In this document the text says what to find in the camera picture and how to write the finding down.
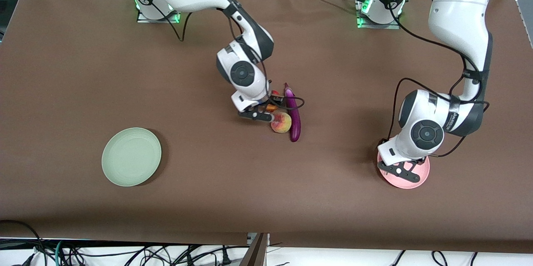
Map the red apple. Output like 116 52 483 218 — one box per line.
266 89 281 112

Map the purple eggplant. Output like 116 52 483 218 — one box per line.
284 82 301 142

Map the pink plate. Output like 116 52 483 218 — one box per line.
377 152 430 189

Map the yellow pink peach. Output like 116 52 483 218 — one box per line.
271 112 292 134

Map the green plate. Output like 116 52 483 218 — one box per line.
101 127 162 187

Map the table cover sheet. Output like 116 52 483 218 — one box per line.
0 0 533 254

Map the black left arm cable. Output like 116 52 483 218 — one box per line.
386 0 490 159

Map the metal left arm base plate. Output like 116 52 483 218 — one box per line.
356 14 401 30

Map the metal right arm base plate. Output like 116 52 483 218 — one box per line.
137 6 181 24

